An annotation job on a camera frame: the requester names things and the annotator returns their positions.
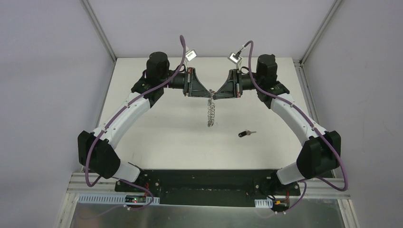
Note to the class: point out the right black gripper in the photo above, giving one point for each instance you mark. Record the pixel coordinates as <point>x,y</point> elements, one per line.
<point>237,83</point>

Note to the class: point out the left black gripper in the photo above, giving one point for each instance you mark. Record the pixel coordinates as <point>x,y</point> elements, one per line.
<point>187,81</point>

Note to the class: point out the metal disc with keyrings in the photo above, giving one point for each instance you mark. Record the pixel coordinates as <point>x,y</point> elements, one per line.
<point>211,109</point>

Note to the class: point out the black-headed key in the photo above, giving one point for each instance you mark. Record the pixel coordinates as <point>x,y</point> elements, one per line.
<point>246,133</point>

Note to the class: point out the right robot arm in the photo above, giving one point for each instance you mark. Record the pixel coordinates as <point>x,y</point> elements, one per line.
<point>321,149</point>

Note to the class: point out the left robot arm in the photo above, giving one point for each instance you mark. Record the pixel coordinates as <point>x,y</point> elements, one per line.
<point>96,149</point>

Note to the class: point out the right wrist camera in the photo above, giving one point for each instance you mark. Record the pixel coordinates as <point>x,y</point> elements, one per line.
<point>236,59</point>

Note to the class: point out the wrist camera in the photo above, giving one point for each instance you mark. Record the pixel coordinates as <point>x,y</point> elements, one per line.
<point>190,55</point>
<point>236,59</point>

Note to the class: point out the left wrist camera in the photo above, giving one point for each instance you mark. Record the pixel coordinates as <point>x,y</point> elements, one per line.
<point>190,55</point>

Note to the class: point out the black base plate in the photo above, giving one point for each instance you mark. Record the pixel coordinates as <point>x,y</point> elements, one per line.
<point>222,188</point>

